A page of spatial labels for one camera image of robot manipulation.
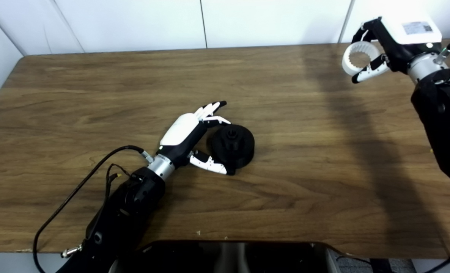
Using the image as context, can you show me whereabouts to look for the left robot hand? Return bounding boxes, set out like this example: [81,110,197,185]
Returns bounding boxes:
[157,100,236,176]

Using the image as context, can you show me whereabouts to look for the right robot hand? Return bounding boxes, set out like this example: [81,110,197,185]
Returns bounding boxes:
[351,14,444,84]

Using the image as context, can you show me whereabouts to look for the round black part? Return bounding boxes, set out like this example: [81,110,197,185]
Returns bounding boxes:
[210,124,255,170]

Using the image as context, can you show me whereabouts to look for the white ring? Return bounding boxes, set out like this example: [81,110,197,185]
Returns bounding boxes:
[341,41,382,76]

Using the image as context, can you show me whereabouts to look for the black robot torso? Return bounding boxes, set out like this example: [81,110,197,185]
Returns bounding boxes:
[109,240,341,273]

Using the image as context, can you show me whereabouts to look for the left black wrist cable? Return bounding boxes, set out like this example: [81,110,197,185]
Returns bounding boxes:
[33,145,154,273]

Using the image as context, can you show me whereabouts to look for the left thin forearm wires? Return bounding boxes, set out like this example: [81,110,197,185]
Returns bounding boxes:
[104,163,133,198]

